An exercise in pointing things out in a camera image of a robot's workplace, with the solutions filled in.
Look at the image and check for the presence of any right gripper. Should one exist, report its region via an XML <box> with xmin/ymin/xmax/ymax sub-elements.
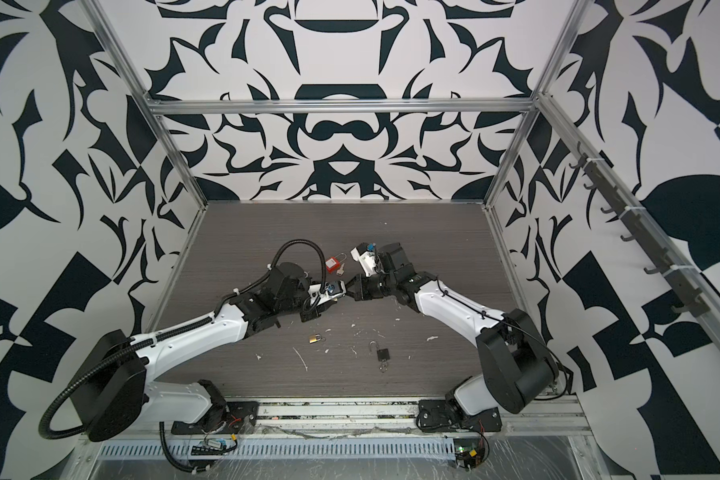
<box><xmin>340</xmin><ymin>275</ymin><xmax>399</xmax><ymax>303</ymax></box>

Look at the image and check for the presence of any red padlock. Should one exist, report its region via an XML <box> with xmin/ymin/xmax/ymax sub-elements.
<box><xmin>325</xmin><ymin>253</ymin><xmax>347</xmax><ymax>276</ymax></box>

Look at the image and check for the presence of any black padlock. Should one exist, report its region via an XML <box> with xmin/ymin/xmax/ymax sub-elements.
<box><xmin>369</xmin><ymin>340</ymin><xmax>391</xmax><ymax>373</ymax></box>

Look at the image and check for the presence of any large brass padlock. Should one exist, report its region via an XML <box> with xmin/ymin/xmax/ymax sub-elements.
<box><xmin>327</xmin><ymin>281</ymin><xmax>346</xmax><ymax>296</ymax></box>

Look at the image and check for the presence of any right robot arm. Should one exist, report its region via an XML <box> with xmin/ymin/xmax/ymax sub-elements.
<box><xmin>347</xmin><ymin>243</ymin><xmax>560</xmax><ymax>416</ymax></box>

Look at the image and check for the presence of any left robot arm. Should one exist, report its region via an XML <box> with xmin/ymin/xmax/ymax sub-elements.
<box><xmin>38</xmin><ymin>240</ymin><xmax>347</xmax><ymax>442</ymax></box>

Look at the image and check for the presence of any left circuit board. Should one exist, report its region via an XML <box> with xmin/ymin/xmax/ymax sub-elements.
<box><xmin>191</xmin><ymin>435</ymin><xmax>238</xmax><ymax>456</ymax></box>

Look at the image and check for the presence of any circuit board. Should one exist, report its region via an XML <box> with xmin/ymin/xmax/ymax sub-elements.
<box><xmin>455</xmin><ymin>441</ymin><xmax>489</xmax><ymax>471</ymax></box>
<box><xmin>191</xmin><ymin>435</ymin><xmax>238</xmax><ymax>456</ymax></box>

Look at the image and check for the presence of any right circuit board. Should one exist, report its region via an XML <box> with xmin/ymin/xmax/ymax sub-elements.
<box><xmin>455</xmin><ymin>441</ymin><xmax>489</xmax><ymax>471</ymax></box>

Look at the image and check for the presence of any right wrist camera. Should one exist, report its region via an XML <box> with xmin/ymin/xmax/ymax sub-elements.
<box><xmin>350</xmin><ymin>242</ymin><xmax>378</xmax><ymax>277</ymax></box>

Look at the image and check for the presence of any aluminium front rail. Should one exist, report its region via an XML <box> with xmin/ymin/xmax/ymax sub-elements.
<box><xmin>80</xmin><ymin>394</ymin><xmax>593</xmax><ymax>440</ymax></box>

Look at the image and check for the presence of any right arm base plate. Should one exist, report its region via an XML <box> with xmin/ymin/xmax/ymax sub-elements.
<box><xmin>415</xmin><ymin>399</ymin><xmax>503</xmax><ymax>433</ymax></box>

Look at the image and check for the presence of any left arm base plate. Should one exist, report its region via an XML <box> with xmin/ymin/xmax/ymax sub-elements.
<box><xmin>170</xmin><ymin>401</ymin><xmax>259</xmax><ymax>435</ymax></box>

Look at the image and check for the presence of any black corrugated cable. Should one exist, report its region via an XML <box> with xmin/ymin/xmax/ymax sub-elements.
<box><xmin>158</xmin><ymin>422</ymin><xmax>217</xmax><ymax>474</ymax></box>

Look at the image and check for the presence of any white cable duct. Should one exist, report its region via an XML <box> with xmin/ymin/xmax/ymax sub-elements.
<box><xmin>99</xmin><ymin>437</ymin><xmax>457</xmax><ymax>460</ymax></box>

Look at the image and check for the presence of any wall hook rack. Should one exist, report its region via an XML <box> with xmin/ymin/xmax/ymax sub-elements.
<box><xmin>570</xmin><ymin>142</ymin><xmax>712</xmax><ymax>318</ymax></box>

